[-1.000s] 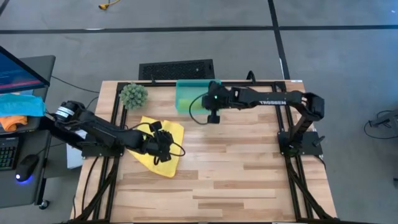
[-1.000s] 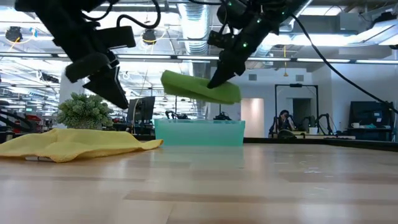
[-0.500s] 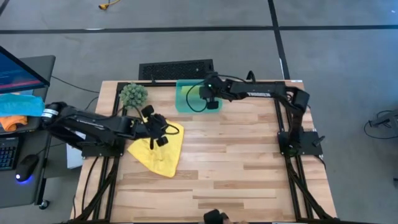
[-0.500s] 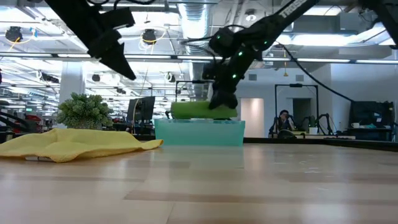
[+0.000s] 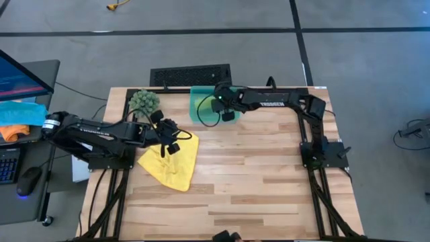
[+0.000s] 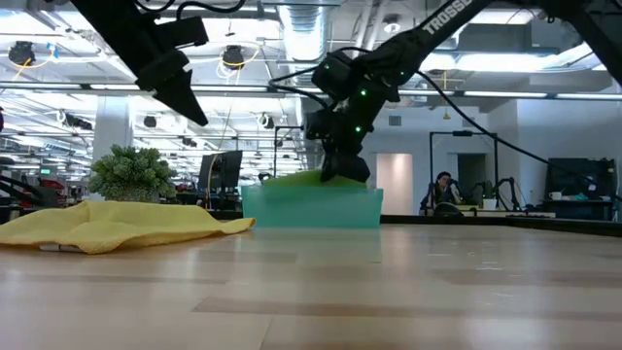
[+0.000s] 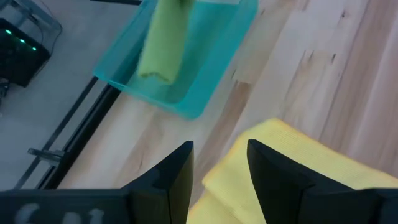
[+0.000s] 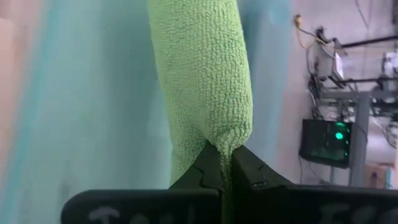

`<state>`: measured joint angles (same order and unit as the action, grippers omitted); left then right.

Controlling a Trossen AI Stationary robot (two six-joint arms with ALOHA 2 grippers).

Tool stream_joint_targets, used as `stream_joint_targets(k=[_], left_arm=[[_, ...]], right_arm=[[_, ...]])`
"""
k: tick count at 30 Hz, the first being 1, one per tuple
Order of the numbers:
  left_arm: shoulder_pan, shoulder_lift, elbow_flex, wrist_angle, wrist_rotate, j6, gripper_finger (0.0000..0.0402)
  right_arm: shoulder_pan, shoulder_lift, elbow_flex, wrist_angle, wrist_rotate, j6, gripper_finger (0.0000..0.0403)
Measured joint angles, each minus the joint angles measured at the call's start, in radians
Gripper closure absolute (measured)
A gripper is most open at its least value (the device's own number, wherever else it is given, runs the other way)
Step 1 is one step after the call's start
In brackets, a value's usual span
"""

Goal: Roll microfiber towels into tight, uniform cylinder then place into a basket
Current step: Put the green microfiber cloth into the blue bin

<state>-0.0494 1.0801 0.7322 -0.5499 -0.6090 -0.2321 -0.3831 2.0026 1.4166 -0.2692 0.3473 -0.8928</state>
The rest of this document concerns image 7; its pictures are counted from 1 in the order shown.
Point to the teal plastic basket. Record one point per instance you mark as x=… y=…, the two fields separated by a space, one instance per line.
x=217 y=62

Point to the black computer tower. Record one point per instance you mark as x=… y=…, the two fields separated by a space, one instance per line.
x=18 y=56

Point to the black aluminium table frame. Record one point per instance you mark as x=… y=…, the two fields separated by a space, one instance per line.
x=90 y=124

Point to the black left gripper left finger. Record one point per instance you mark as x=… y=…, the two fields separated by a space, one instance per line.
x=161 y=193

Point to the green microfiber towel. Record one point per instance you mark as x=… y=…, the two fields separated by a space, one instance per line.
x=164 y=40

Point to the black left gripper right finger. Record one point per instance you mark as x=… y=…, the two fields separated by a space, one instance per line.
x=280 y=193

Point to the yellow microfiber towel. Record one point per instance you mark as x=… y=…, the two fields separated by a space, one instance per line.
x=329 y=165

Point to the small table clamp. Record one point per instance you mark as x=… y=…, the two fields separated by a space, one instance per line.
x=46 y=154

